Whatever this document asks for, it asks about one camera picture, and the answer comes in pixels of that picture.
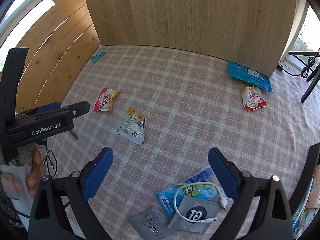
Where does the orange wrapped pack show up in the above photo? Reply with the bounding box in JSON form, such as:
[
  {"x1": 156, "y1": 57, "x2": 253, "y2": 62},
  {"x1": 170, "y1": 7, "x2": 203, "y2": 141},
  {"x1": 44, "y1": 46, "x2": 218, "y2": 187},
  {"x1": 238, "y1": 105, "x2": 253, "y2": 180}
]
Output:
[{"x1": 305, "y1": 165, "x2": 320, "y2": 209}]

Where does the black organizer box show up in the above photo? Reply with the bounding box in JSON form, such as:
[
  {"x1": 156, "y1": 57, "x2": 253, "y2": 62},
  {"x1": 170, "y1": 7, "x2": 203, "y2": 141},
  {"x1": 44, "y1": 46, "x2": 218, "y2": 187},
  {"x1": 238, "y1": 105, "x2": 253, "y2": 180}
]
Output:
[{"x1": 289, "y1": 144, "x2": 320, "y2": 240}]

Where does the small teal wrapper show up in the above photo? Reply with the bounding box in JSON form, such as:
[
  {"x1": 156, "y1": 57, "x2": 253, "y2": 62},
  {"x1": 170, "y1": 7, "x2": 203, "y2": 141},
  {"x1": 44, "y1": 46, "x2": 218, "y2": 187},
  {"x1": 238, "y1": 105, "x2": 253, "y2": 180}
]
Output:
[{"x1": 90, "y1": 51, "x2": 107, "y2": 64}]

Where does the plain grey packet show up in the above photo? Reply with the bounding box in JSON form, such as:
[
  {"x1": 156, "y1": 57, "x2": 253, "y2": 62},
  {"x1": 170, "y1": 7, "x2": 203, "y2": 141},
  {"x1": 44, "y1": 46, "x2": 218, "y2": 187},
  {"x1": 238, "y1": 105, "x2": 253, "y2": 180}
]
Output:
[{"x1": 127, "y1": 206, "x2": 178, "y2": 240}]

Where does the blue cartoon packet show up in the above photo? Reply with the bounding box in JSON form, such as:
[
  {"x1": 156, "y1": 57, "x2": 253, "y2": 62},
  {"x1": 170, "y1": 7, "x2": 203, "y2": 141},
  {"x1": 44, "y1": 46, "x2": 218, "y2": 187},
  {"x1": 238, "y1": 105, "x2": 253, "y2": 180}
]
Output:
[{"x1": 155, "y1": 166, "x2": 225, "y2": 218}]

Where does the white orange sachet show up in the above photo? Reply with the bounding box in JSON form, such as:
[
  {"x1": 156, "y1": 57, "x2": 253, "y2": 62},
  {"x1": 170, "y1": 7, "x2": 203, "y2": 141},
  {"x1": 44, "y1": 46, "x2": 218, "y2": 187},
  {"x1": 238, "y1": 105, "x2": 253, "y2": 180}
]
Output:
[{"x1": 117, "y1": 107, "x2": 147, "y2": 146}]

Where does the black tripod leg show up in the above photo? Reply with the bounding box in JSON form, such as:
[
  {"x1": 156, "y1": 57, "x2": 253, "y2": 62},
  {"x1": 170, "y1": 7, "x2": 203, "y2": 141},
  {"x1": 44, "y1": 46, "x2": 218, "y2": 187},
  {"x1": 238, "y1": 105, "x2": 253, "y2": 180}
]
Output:
[{"x1": 301, "y1": 65, "x2": 320, "y2": 103}]

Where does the person's left hand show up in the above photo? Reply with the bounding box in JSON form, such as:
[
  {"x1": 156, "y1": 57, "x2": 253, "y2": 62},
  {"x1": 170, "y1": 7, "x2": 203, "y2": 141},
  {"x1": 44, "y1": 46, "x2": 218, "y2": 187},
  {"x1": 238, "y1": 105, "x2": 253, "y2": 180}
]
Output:
[{"x1": 0, "y1": 144, "x2": 48, "y2": 201}]

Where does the grey packet with black circle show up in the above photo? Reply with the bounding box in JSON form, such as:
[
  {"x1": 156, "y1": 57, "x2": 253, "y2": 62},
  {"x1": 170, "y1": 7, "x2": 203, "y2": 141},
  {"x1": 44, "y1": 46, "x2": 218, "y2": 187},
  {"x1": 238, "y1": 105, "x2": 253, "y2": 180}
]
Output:
[{"x1": 167, "y1": 195, "x2": 227, "y2": 235}]

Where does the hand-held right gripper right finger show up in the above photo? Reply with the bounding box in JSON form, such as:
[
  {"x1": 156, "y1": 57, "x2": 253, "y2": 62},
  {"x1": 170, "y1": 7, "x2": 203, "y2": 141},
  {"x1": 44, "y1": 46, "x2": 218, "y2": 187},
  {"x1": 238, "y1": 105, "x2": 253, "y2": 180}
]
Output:
[{"x1": 208, "y1": 147, "x2": 294, "y2": 240}]

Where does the light wooden back board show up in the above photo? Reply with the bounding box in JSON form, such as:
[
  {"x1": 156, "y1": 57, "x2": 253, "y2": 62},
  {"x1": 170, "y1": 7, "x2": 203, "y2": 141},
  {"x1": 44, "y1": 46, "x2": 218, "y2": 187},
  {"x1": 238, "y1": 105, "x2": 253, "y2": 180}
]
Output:
[{"x1": 80, "y1": 0, "x2": 298, "y2": 78}]

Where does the red white sachet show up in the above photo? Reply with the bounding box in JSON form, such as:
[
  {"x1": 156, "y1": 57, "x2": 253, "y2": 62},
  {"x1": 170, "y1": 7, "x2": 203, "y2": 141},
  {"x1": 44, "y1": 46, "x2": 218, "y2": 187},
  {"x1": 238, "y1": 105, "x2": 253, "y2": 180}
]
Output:
[
  {"x1": 93, "y1": 88, "x2": 120, "y2": 112},
  {"x1": 241, "y1": 85, "x2": 268, "y2": 111}
]

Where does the short white charging cable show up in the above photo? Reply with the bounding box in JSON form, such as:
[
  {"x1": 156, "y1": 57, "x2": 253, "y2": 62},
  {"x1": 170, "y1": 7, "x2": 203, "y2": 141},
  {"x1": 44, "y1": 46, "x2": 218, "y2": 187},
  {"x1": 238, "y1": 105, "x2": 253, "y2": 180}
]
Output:
[{"x1": 174, "y1": 182, "x2": 228, "y2": 224}]

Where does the black power cable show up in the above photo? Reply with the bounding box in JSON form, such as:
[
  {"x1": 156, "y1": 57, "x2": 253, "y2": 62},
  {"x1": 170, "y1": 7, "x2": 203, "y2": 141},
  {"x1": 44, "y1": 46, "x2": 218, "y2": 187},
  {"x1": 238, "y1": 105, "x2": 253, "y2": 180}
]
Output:
[{"x1": 282, "y1": 49, "x2": 320, "y2": 78}]

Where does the thin black cable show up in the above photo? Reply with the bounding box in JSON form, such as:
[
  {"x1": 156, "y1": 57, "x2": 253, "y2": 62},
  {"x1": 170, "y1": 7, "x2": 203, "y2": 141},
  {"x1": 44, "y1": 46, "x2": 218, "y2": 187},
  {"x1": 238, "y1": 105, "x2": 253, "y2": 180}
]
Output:
[{"x1": 45, "y1": 149, "x2": 58, "y2": 178}]

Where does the person's left forearm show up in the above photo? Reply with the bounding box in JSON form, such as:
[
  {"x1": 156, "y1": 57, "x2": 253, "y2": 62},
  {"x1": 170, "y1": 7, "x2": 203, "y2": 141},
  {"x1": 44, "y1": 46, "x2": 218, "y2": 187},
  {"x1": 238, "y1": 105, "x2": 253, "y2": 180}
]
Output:
[{"x1": 0, "y1": 185, "x2": 28, "y2": 240}]

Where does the wooden slat panel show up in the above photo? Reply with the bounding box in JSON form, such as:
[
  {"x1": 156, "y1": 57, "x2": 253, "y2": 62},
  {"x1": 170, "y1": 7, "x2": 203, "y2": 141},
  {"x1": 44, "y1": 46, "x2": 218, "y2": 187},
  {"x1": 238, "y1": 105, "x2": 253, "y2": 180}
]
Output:
[{"x1": 15, "y1": 0, "x2": 101, "y2": 113}]

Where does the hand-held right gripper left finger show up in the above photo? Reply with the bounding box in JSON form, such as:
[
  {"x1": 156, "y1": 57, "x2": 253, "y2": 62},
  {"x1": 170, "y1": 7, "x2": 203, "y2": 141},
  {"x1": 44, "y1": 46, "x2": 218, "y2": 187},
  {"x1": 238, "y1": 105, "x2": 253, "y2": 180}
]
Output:
[{"x1": 27, "y1": 147, "x2": 114, "y2": 240}]

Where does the checkered cloth desktop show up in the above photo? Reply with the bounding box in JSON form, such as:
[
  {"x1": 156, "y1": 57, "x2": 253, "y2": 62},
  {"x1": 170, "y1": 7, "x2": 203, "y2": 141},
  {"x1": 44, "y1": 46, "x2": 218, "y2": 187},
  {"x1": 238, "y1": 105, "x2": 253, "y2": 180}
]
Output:
[{"x1": 47, "y1": 44, "x2": 320, "y2": 240}]

